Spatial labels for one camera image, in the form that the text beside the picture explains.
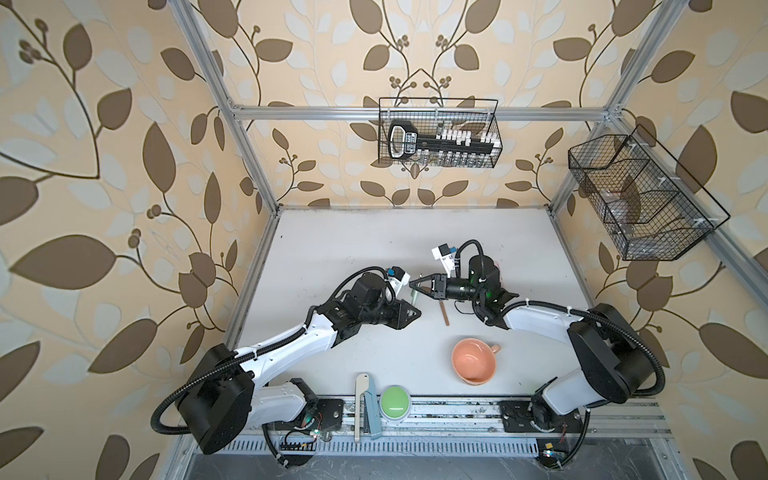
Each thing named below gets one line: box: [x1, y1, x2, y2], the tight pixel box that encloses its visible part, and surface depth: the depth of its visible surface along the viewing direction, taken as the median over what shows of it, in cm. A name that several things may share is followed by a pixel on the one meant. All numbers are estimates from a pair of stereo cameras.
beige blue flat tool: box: [355, 373, 382, 443], surface depth 75 cm
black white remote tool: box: [388, 120, 495, 161], surface depth 84 cm
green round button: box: [380, 385, 411, 421], surface depth 77 cm
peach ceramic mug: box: [452, 338, 501, 386], surface depth 82 cm
